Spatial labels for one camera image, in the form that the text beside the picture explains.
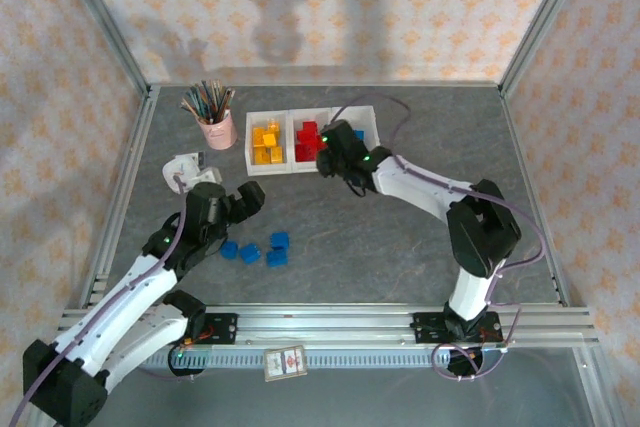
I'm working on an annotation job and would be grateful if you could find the aluminium frame post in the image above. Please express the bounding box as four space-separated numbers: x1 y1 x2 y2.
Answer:
53 0 152 96
498 0 597 96

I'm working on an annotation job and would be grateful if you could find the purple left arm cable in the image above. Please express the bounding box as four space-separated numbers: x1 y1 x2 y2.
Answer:
9 171 192 427

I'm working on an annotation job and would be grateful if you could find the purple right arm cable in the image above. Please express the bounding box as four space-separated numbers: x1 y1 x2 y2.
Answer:
328 94 547 383

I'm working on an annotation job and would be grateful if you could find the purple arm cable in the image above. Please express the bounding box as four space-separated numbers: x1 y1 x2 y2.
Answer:
328 94 547 383
9 171 192 427

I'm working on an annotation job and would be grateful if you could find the playing card box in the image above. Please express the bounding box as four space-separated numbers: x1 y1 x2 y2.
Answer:
263 345 308 382

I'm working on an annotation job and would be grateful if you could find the grey slotted cable duct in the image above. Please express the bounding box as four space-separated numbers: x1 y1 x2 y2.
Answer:
144 346 507 371

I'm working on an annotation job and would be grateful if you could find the pink cup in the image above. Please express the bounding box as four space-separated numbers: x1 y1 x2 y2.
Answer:
197 109 239 151

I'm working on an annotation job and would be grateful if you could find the white plastic bin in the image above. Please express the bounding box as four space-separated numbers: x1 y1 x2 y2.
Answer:
244 110 292 177
329 105 381 168
288 108 335 174

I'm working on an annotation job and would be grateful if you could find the aluminium side rail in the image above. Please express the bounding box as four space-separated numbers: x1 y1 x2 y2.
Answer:
498 86 572 309
78 86 162 309

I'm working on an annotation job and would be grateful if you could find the bundle of coloured sticks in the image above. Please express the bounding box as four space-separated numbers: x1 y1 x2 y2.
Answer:
180 79 237 126

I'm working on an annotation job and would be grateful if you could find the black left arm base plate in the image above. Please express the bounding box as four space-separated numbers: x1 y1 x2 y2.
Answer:
179 311 239 346

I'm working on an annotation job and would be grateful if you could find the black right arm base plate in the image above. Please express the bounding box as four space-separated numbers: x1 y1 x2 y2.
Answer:
412 311 502 344

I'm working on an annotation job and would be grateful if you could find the aluminium mounting rail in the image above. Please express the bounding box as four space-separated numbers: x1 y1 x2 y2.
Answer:
53 303 601 349

